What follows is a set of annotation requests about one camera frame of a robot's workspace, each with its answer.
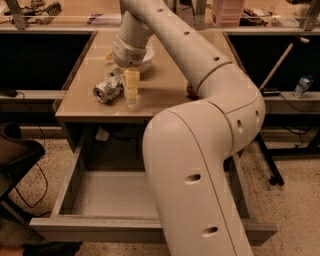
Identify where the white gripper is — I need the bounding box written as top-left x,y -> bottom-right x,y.
104,35 -> 147,105

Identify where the crushed silver green 7up can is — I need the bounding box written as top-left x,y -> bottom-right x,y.
93,68 -> 123,103

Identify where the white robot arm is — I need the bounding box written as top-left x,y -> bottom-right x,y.
112,0 -> 265,256

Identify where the beige cabinet with drawer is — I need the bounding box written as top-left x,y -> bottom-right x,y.
51,29 -> 266,158

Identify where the crushed orange soda can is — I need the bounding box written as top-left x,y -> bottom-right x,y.
186,83 -> 199,100

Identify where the open grey top drawer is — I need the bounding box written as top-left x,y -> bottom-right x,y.
29,133 -> 278,246

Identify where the white bowl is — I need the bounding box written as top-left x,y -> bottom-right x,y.
138,47 -> 154,73

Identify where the black coiled spring tool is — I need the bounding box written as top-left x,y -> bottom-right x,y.
35,2 -> 62,25

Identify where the pink plastic storage box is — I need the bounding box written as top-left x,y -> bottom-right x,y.
212,0 -> 246,27

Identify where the black chair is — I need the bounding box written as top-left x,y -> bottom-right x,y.
0,122 -> 45,225

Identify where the black small device on shelf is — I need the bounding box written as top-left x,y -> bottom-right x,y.
261,88 -> 281,97

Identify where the small water bottle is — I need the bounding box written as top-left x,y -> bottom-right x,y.
293,75 -> 313,98

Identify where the black table leg stand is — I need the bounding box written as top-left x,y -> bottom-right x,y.
256,134 -> 284,186

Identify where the black floor cable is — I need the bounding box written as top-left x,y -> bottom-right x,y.
13,91 -> 49,218

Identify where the white stick handle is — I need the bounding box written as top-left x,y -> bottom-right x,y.
259,36 -> 310,91

